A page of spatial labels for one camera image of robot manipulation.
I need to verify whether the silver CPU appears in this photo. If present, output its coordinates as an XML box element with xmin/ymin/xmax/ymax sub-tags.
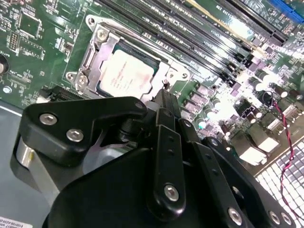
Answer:
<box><xmin>96</xmin><ymin>43</ymin><xmax>160</xmax><ymax>97</ymax></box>

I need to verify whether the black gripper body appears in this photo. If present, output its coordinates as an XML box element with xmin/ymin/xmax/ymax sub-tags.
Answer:
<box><xmin>46</xmin><ymin>148</ymin><xmax>228</xmax><ymax>228</ymax></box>

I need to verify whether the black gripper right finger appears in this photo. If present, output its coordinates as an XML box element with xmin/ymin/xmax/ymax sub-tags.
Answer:
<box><xmin>167</xmin><ymin>89</ymin><xmax>297</xmax><ymax>228</ymax></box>

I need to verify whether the metal socket cover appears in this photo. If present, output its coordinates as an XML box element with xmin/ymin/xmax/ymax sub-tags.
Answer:
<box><xmin>94</xmin><ymin>30</ymin><xmax>175</xmax><ymax>100</ymax></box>

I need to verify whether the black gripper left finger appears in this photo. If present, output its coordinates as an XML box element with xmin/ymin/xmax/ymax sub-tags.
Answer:
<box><xmin>20</xmin><ymin>89</ymin><xmax>188</xmax><ymax>217</ymax></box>

